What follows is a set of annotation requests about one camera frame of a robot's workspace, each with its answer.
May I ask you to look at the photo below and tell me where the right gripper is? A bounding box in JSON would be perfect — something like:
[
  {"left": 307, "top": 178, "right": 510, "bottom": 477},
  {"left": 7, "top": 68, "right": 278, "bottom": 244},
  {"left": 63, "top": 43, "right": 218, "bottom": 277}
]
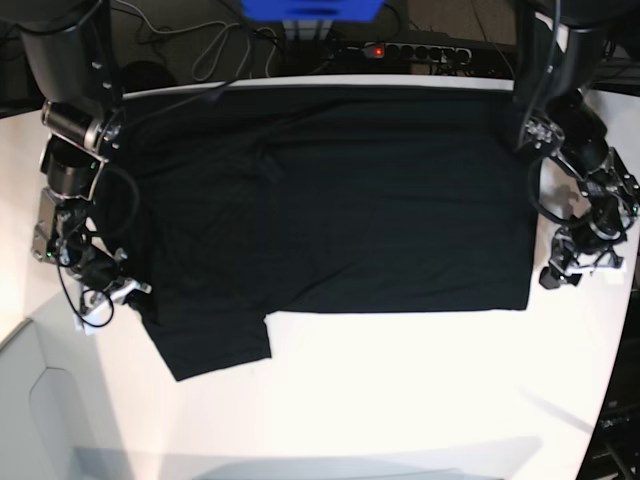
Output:
[{"left": 67, "top": 247, "right": 152, "bottom": 315}]

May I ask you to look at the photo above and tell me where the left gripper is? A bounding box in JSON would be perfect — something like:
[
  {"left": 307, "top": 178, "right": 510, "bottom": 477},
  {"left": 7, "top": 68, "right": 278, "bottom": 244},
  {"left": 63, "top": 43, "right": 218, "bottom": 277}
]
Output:
[{"left": 539, "top": 227, "right": 626, "bottom": 290}]

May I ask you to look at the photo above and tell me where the black T-shirt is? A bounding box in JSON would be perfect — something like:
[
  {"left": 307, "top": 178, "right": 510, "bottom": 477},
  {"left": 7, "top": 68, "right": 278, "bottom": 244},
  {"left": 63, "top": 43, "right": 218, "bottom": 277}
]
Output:
[{"left": 92, "top": 87, "right": 536, "bottom": 381}]

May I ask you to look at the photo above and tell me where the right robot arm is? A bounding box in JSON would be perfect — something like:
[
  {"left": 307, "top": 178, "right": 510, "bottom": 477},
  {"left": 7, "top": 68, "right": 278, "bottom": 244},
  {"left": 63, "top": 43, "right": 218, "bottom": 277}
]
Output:
[{"left": 17, "top": 1, "right": 151, "bottom": 328}]

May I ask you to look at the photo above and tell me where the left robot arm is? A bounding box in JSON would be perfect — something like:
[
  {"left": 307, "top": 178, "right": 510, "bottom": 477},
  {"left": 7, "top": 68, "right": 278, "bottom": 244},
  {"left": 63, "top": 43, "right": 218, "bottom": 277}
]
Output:
[{"left": 513, "top": 1, "right": 639, "bottom": 290}]

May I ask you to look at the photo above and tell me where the black round object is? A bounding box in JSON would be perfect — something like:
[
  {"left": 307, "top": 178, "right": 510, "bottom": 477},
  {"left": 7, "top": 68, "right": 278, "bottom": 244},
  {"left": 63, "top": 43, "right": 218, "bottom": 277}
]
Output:
[{"left": 120, "top": 60, "right": 178, "bottom": 93}]

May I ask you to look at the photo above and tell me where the black power strip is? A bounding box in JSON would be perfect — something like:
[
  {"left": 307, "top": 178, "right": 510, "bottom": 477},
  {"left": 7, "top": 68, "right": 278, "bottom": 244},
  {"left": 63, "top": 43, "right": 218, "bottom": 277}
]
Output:
[{"left": 344, "top": 40, "right": 516, "bottom": 76}]

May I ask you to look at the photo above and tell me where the blue plastic box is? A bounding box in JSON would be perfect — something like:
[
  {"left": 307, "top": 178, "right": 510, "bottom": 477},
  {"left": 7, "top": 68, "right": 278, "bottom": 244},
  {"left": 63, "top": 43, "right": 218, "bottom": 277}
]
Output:
[{"left": 240, "top": 0, "right": 384, "bottom": 22}]

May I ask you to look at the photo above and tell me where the white cable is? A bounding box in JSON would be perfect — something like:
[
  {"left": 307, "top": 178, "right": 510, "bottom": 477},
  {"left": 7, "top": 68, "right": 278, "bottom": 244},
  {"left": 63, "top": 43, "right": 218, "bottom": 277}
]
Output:
[{"left": 114, "top": 0, "right": 281, "bottom": 81}]

